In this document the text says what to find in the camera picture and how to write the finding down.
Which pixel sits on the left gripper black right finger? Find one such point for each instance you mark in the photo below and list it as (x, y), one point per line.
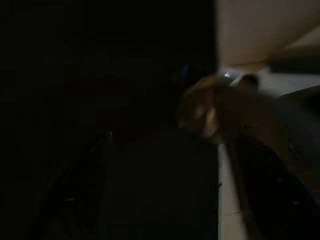
(275, 195)

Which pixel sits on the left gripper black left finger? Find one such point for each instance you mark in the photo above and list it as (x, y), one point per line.
(82, 190)

